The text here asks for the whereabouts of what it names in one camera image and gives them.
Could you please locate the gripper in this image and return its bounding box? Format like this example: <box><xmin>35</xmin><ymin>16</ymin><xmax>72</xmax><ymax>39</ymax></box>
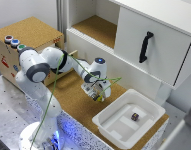
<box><xmin>81</xmin><ymin>79</ymin><xmax>112</xmax><ymax>101</ymax></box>

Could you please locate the yellow block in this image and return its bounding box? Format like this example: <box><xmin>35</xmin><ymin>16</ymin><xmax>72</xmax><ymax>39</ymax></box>
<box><xmin>96</xmin><ymin>95</ymin><xmax>106</xmax><ymax>103</ymax></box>

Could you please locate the white cabinet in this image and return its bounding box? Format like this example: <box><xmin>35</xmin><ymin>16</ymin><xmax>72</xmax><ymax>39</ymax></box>
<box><xmin>65</xmin><ymin>0</ymin><xmax>191</xmax><ymax>108</ymax></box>

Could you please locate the purple block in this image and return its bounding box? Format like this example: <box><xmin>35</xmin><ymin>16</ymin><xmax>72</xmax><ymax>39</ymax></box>
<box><xmin>130</xmin><ymin>112</ymin><xmax>141</xmax><ymax>122</ymax></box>

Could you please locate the white plastic box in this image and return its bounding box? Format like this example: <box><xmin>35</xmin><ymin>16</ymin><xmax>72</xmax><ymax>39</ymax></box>
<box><xmin>91</xmin><ymin>88</ymin><xmax>167</xmax><ymax>150</ymax></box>

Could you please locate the white sliding door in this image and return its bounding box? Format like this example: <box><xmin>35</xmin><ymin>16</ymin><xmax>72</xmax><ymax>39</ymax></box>
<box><xmin>113</xmin><ymin>6</ymin><xmax>191</xmax><ymax>89</ymax></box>

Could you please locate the green button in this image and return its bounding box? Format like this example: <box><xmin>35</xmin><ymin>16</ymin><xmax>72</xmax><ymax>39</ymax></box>
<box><xmin>16</xmin><ymin>43</ymin><xmax>27</xmax><ymax>52</ymax></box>

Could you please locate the wooden drawer box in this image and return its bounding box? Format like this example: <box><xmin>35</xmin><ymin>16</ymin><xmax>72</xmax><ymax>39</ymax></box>
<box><xmin>0</xmin><ymin>16</ymin><xmax>79</xmax><ymax>90</ymax></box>

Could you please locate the blue button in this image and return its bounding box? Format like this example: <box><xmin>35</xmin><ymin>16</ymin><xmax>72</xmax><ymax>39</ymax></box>
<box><xmin>10</xmin><ymin>38</ymin><xmax>21</xmax><ymax>48</ymax></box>

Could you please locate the red button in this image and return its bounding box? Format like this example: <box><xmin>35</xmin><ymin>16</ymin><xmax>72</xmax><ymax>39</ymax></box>
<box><xmin>4</xmin><ymin>35</ymin><xmax>14</xmax><ymax>44</ymax></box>

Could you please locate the green cable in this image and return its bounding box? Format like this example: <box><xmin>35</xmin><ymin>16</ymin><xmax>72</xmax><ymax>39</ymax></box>
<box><xmin>28</xmin><ymin>54</ymin><xmax>123</xmax><ymax>150</ymax></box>

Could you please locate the black door handle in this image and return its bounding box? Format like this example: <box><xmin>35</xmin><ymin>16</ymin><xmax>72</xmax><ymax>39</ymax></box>
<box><xmin>138</xmin><ymin>30</ymin><xmax>155</xmax><ymax>64</ymax></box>

